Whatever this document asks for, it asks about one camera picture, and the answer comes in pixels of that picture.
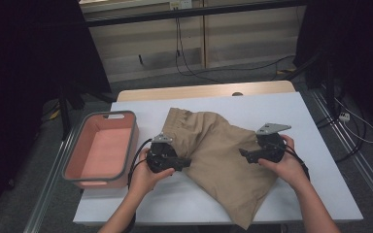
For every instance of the black curtain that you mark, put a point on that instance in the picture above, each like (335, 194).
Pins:
(19, 81)
(362, 48)

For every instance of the light wooden cabinet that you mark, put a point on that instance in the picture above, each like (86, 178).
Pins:
(239, 42)

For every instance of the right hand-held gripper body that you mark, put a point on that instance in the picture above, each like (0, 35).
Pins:
(270, 149)

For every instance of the pink basket with grey rim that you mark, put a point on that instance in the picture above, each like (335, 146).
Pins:
(103, 152)

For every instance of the beige shorts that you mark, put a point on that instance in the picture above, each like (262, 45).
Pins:
(220, 155)

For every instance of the person's left hand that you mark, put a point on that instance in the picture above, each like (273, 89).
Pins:
(145, 183)

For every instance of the white power strip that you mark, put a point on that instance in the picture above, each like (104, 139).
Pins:
(344, 116)

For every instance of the person's right hand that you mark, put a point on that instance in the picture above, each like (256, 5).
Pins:
(288, 171)

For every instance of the aluminium rail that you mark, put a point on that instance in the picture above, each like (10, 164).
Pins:
(369, 176)
(45, 194)

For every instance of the yellow floor tape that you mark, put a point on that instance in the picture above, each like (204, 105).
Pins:
(286, 70)
(55, 115)

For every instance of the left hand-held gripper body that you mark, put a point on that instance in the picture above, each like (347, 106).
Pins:
(162, 157)

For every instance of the wooden table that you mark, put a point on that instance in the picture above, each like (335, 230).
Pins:
(191, 91)

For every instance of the white wall socket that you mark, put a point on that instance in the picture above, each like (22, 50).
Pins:
(181, 4)

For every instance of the black metal bar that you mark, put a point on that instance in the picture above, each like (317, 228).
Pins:
(191, 13)

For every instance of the black metal stand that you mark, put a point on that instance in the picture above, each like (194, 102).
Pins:
(65, 119)
(329, 90)

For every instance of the white table mat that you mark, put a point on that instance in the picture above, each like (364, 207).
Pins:
(320, 161)

